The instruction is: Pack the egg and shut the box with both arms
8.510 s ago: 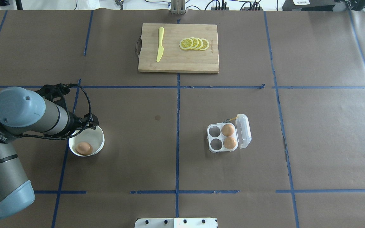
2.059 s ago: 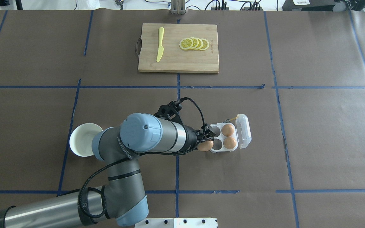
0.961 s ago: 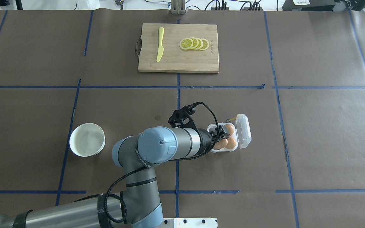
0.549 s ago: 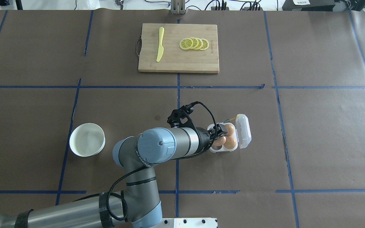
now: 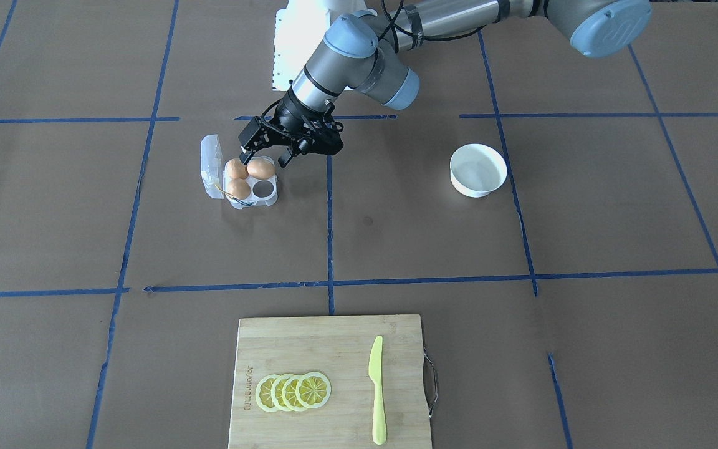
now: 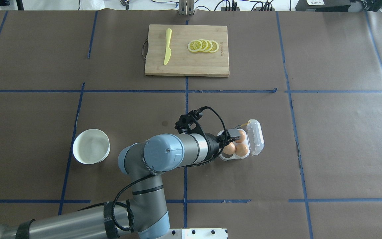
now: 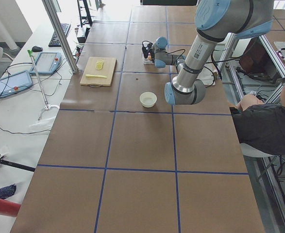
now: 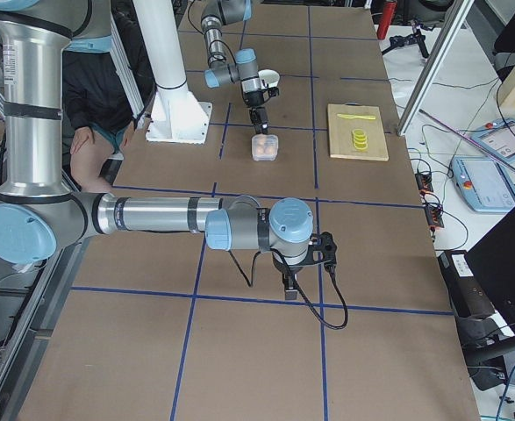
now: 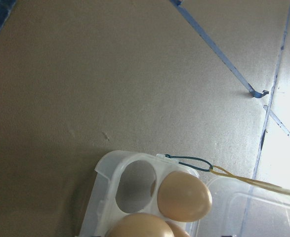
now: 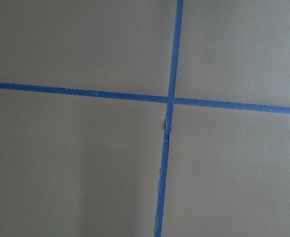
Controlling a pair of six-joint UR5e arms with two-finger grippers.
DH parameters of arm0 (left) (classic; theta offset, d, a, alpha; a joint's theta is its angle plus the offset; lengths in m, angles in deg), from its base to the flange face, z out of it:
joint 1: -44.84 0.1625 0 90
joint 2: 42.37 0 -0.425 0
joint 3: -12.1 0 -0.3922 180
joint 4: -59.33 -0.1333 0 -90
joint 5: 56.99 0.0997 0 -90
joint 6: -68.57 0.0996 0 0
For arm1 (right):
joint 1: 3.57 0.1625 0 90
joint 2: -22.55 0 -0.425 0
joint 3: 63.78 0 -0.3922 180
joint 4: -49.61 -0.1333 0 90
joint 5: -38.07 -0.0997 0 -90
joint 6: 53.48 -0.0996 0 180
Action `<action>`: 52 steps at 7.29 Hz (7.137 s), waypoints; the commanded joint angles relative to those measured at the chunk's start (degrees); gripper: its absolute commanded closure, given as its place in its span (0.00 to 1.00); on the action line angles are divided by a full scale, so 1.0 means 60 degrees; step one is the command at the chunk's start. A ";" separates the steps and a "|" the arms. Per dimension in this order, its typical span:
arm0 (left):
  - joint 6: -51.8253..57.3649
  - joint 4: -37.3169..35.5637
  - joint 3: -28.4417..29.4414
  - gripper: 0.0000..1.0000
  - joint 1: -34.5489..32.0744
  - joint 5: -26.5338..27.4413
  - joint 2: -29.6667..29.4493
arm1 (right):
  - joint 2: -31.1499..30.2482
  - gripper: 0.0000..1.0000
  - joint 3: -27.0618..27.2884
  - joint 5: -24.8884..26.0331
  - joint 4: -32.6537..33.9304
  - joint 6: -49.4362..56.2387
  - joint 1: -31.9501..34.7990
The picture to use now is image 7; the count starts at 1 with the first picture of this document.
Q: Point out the teach pendant far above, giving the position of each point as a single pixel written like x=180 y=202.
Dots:
x=47 y=62

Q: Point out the red cylinder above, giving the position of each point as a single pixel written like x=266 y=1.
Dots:
x=9 y=208

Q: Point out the blue patterned cloth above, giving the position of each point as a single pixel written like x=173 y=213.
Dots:
x=8 y=191

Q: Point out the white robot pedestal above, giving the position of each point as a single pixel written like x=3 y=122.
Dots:
x=207 y=76

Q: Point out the metal rod green tip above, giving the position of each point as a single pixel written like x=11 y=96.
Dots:
x=30 y=53

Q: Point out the teach pendant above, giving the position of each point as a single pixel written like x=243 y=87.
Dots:
x=47 y=62
x=15 y=83

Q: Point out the sliced lemon pieces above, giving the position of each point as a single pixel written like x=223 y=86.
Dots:
x=99 y=64

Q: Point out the black tripod clamp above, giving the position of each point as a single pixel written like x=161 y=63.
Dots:
x=16 y=165

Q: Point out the aluminium frame post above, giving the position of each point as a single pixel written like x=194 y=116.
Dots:
x=51 y=11

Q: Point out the black computer mouse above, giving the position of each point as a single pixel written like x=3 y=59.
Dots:
x=37 y=49

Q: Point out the person in black shirt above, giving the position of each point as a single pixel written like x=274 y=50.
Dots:
x=260 y=125

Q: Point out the clear plastic egg box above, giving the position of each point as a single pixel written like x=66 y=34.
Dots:
x=146 y=61

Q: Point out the wooden cutting board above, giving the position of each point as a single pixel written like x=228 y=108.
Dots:
x=108 y=70

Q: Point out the yellow plastic knife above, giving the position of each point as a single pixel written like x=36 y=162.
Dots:
x=95 y=76

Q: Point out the white bowl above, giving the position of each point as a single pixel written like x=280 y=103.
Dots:
x=148 y=99

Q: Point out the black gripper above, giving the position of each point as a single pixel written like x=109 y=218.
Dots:
x=151 y=54

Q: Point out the teach pendant near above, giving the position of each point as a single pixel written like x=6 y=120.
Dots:
x=15 y=83

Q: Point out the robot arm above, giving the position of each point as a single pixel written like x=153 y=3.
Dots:
x=214 y=19

